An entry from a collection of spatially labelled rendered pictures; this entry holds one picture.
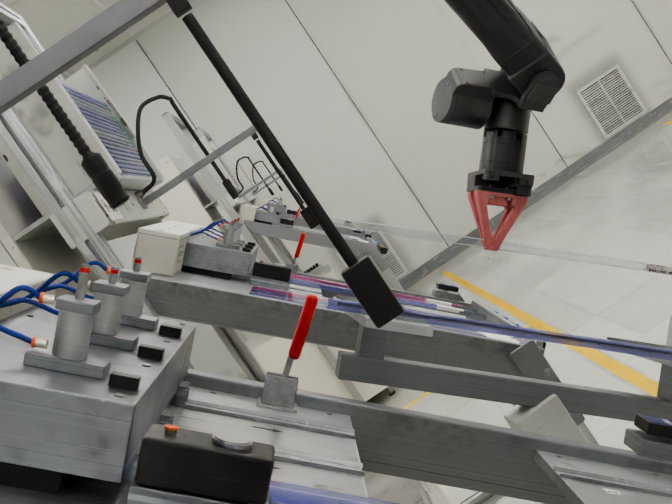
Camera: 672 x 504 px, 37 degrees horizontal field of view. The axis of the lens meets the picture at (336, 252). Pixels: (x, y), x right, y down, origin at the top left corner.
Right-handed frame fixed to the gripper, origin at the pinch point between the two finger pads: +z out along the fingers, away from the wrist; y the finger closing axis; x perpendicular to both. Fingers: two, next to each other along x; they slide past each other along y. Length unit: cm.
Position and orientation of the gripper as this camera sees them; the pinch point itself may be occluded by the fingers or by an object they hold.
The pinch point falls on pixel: (491, 243)
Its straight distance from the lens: 131.7
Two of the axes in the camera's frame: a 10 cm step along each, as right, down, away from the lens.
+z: -1.3, 9.9, 0.1
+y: 0.9, 0.2, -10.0
